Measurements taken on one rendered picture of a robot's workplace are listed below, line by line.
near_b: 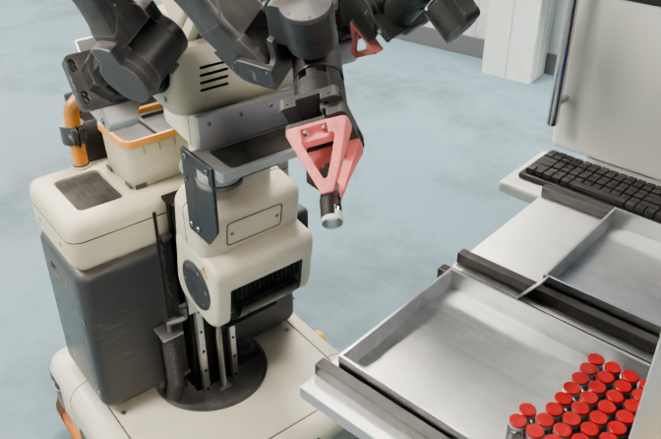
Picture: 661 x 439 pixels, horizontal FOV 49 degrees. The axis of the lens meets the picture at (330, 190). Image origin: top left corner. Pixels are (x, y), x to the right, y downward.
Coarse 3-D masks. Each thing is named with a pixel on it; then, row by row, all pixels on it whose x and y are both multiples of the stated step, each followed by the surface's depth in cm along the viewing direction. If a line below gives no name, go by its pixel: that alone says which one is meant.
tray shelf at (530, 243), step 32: (512, 224) 129; (544, 224) 129; (576, 224) 129; (512, 256) 121; (544, 256) 121; (512, 288) 113; (576, 320) 107; (640, 352) 101; (320, 384) 96; (352, 416) 91
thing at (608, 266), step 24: (624, 216) 127; (600, 240) 124; (624, 240) 124; (648, 240) 124; (576, 264) 119; (600, 264) 119; (624, 264) 119; (648, 264) 119; (576, 288) 108; (600, 288) 113; (624, 288) 113; (648, 288) 113; (624, 312) 104; (648, 312) 108
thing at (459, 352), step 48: (432, 288) 109; (480, 288) 109; (384, 336) 103; (432, 336) 104; (480, 336) 104; (528, 336) 104; (576, 336) 100; (384, 384) 91; (432, 384) 96; (480, 384) 96; (528, 384) 96; (480, 432) 89
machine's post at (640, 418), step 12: (660, 336) 55; (660, 348) 55; (660, 360) 55; (660, 372) 56; (648, 384) 57; (660, 384) 56; (648, 396) 57; (660, 396) 57; (648, 408) 58; (660, 408) 57; (636, 420) 59; (648, 420) 58; (660, 420) 57; (636, 432) 59; (648, 432) 59; (660, 432) 58
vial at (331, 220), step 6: (336, 186) 74; (330, 192) 73; (336, 192) 73; (336, 198) 72; (336, 204) 72; (336, 210) 72; (324, 216) 72; (330, 216) 71; (336, 216) 71; (342, 216) 72; (324, 222) 72; (330, 222) 72; (336, 222) 72; (342, 222) 72; (330, 228) 73
